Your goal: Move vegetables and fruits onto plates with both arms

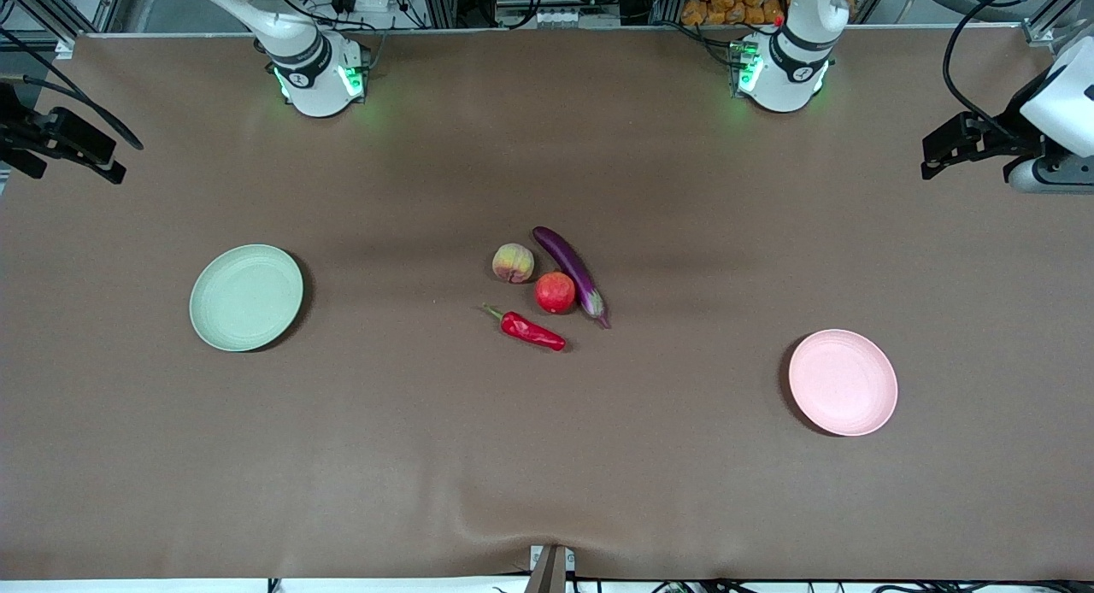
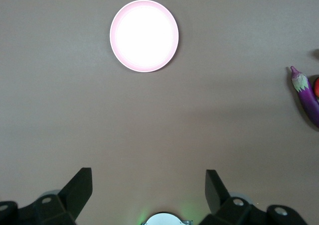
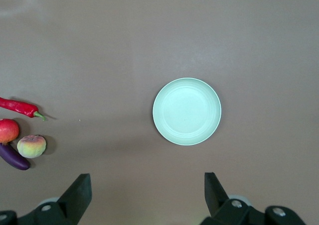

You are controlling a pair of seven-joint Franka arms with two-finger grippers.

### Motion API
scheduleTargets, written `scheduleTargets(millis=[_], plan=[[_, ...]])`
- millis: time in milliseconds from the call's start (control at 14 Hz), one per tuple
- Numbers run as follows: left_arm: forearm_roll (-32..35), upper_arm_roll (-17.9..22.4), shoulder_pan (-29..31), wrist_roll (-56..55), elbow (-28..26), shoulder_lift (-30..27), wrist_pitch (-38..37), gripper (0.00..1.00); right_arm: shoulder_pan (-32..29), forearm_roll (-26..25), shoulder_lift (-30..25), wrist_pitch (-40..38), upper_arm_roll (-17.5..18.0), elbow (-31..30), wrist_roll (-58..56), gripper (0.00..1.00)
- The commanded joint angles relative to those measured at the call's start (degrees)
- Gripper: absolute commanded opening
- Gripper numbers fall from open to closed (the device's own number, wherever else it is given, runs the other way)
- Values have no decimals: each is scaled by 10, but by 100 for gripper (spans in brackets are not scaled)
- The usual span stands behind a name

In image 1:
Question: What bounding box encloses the brown table cover sheet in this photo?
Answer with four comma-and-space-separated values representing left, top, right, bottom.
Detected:
0, 27, 1094, 581

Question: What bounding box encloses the aluminium frame profile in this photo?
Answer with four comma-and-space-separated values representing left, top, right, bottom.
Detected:
0, 0, 129, 51
1021, 0, 1094, 49

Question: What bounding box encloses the metal table clamp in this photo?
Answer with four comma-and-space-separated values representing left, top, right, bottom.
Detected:
526, 544, 576, 593

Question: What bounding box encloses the red pomegranate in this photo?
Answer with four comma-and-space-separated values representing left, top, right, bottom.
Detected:
535, 271, 577, 315

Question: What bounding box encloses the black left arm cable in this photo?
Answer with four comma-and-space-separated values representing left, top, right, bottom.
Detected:
942, 0, 1079, 141

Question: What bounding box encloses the pink round plate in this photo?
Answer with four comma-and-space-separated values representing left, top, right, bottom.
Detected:
788, 329, 899, 437

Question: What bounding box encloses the long purple eggplant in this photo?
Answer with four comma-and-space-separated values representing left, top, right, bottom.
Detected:
532, 226, 612, 330

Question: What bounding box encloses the yellow pink peach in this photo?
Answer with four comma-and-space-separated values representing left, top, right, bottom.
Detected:
492, 243, 536, 285

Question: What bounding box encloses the red chili pepper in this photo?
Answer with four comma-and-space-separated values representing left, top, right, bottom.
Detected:
480, 303, 568, 353

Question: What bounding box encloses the pale green round plate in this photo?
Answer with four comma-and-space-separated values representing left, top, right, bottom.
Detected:
189, 244, 304, 353

